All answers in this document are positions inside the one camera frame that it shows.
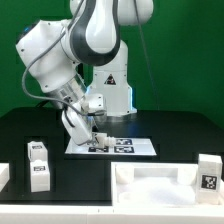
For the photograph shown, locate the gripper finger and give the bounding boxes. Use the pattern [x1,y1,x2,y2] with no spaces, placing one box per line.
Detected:
[91,133,104,147]

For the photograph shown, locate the white square tabletop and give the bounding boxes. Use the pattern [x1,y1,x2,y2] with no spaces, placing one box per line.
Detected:
[110,162,224,208]

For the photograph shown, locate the white front fence bar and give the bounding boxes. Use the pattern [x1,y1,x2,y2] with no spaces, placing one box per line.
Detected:
[0,205,224,224]

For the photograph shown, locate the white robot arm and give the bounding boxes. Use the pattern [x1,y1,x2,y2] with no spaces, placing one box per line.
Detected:
[16,0,154,148]

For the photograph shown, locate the white tag sheet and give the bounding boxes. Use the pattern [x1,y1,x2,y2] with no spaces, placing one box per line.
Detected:
[65,138,156,156]

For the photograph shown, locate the grey cable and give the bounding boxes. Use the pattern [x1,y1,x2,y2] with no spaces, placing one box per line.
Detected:
[21,0,108,118]

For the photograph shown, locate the white left fence block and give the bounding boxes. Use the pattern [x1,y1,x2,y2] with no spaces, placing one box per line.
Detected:
[0,163,10,192]

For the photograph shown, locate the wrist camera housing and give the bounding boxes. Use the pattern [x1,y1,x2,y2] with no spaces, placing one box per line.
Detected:
[82,94,106,116]

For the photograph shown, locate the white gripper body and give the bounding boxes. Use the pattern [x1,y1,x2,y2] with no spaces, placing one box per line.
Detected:
[61,105,95,146]

